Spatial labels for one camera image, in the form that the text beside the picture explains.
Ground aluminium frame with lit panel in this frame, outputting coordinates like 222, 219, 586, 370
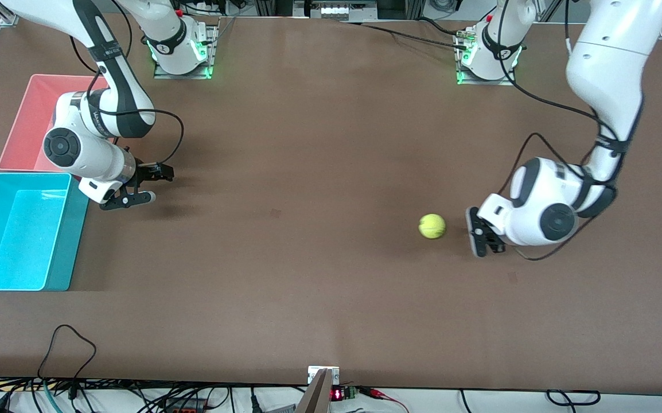
294, 0, 377, 21

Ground grey camera mount beam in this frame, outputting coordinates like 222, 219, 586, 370
294, 368, 333, 413

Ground black coiled cable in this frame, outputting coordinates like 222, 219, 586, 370
546, 390, 601, 406

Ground short black base cable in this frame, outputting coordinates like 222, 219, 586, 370
417, 16, 469, 36

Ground yellow tennis ball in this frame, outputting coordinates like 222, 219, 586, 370
419, 213, 447, 240

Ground red and black clip leads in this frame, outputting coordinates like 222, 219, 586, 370
359, 386, 411, 412

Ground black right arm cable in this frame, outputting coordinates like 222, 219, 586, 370
70, 0, 185, 170

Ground long black base cable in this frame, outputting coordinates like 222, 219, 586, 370
342, 21, 469, 51

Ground silver camera mount plate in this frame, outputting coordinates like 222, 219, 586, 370
307, 366, 340, 385

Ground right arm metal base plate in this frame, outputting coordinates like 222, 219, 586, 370
153, 24, 220, 80

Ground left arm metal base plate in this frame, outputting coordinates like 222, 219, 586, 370
454, 29, 518, 87

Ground black looped table cable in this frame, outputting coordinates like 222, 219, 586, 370
37, 325, 98, 382

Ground pink plastic bin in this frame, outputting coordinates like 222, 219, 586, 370
0, 74, 111, 173

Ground blue plastic bin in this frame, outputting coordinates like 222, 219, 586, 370
0, 172, 91, 292

